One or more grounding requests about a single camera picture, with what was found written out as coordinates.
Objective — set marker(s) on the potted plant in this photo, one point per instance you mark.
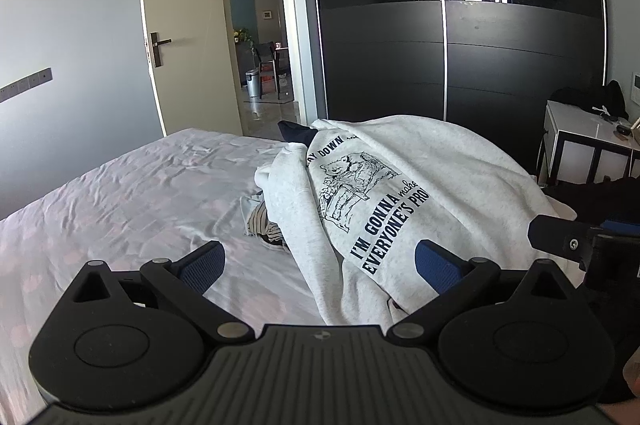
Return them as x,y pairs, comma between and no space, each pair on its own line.
242,36

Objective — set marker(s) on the navy blue garment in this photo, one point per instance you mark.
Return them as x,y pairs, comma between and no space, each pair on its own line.
295,134

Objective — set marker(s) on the steel trash can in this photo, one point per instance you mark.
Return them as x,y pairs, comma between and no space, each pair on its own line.
253,84

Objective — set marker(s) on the striped garment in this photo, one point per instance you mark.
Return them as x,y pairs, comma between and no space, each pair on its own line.
265,226

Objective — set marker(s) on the white nightstand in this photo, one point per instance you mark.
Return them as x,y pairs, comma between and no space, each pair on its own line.
575,120

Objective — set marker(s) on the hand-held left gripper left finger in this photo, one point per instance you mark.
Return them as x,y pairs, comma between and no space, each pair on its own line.
202,266

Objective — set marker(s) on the white wall control panel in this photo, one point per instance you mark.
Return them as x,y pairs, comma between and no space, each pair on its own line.
636,86

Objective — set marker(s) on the grey wall switch panel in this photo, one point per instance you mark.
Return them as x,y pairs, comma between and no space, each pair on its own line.
30,82

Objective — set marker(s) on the bed with pale dotted sheet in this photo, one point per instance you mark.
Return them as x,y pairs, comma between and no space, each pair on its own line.
125,205

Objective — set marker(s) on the black sliding wardrobe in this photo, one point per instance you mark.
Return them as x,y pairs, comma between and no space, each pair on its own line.
380,55

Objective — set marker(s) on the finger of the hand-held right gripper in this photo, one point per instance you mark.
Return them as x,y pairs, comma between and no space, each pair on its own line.
552,235

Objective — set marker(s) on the cream door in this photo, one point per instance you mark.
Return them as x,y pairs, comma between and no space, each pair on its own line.
190,30

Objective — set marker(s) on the light grey printed sweatshirt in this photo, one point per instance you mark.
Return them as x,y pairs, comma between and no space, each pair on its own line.
450,185

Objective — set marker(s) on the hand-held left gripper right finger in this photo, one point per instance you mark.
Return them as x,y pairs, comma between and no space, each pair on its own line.
440,269

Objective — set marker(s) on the dark dining chair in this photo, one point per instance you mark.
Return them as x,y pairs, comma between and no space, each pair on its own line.
272,60

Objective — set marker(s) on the black bag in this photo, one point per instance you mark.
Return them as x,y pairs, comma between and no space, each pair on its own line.
580,97

